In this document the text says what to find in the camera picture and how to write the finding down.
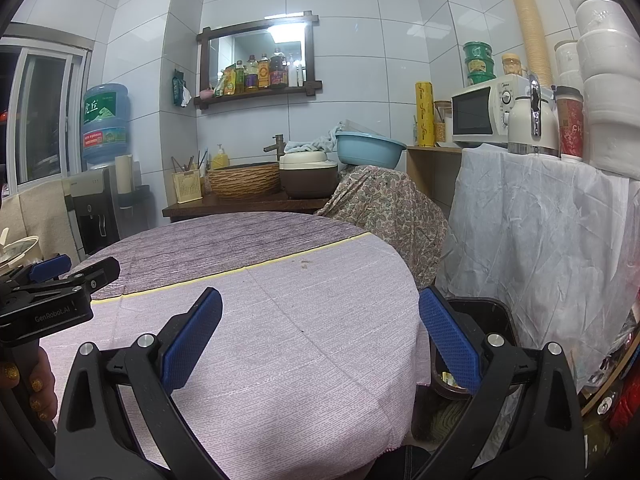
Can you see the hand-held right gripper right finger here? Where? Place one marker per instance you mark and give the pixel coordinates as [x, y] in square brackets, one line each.
[450, 340]

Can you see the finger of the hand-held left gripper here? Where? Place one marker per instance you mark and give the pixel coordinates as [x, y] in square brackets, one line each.
[50, 267]
[92, 275]

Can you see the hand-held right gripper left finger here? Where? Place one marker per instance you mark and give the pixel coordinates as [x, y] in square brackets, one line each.
[192, 340]

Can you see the black trash bin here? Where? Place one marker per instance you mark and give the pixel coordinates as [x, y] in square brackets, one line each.
[480, 320]

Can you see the person's left hand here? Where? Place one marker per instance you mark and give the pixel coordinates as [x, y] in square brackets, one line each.
[42, 395]

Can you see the white bowl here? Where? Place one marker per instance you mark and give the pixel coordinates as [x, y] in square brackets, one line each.
[17, 252]

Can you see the beige cloth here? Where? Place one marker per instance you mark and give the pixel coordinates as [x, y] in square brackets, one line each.
[35, 215]

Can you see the water dispenser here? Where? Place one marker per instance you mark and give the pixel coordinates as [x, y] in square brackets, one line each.
[90, 210]

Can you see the woven floor mat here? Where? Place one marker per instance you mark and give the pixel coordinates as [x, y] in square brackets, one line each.
[440, 422]

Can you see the dark purple striped tablecloth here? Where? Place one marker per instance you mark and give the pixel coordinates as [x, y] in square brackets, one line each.
[225, 245]

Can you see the white paper cup tube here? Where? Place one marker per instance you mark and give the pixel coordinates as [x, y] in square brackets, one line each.
[124, 174]

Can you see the white plastic sheet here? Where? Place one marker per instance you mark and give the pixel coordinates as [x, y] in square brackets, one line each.
[540, 250]

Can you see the yellow chopstick holder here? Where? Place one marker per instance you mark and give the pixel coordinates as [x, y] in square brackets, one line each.
[187, 187]

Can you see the person's dark trousers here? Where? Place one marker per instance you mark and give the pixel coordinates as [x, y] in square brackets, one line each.
[395, 465]

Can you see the dark wooden counter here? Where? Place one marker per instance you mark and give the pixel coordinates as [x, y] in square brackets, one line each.
[240, 210]

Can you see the floral patterned cloth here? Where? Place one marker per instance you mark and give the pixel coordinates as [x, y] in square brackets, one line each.
[385, 210]

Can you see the blue water jug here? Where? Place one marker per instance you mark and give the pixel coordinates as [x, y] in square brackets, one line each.
[105, 122]

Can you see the window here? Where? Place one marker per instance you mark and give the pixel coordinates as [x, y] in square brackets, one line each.
[40, 110]

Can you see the wicker basin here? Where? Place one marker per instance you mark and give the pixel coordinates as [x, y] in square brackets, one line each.
[242, 182]

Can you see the light wooden cabinet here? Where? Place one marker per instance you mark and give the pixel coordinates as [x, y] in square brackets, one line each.
[430, 175]

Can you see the yellow soap bottle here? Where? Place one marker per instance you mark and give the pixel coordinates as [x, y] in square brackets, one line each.
[220, 159]

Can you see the red plastic bag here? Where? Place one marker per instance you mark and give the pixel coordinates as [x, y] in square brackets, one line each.
[627, 410]

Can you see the brown and cream rice cooker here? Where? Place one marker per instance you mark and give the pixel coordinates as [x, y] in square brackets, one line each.
[307, 177]

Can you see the light blue plastic basin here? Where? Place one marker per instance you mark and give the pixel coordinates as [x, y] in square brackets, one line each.
[370, 152]

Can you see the bamboo style faucet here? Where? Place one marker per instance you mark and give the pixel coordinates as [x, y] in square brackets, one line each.
[276, 146]

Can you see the pink teapot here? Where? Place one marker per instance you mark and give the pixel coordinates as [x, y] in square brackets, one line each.
[207, 95]

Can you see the glass jar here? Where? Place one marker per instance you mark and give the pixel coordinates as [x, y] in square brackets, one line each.
[442, 122]

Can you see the white kettle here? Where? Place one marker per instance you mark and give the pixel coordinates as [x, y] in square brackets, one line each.
[520, 127]

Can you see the yellow wrap roll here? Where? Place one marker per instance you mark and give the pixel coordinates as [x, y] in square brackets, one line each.
[423, 115]

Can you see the light blue towel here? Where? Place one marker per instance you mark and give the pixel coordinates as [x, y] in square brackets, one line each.
[310, 144]

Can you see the white microwave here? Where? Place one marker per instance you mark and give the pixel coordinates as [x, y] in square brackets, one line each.
[475, 112]

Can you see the yellow seasoning pouch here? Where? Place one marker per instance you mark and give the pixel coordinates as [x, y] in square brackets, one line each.
[229, 81]

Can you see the small yellow oil bottle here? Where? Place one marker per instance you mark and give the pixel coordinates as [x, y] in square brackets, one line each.
[240, 79]

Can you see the red paper cup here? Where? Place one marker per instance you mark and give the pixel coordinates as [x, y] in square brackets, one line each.
[570, 125]

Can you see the dark sauce bottle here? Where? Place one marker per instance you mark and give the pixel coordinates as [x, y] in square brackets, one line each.
[279, 71]

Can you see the jar with yellow lid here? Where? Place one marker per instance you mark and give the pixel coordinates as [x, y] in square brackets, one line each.
[512, 66]

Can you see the small white bottle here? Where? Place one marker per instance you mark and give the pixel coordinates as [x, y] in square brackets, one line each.
[296, 76]

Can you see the short stack of white cups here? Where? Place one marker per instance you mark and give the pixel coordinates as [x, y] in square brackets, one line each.
[566, 62]

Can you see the stack of white foam bowls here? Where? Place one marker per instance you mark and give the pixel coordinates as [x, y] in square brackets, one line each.
[610, 85]

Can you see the tall stack of paper cups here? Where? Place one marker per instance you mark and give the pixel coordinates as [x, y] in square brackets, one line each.
[530, 30]

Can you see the green packet on wall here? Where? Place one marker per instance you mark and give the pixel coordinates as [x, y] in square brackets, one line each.
[179, 87]

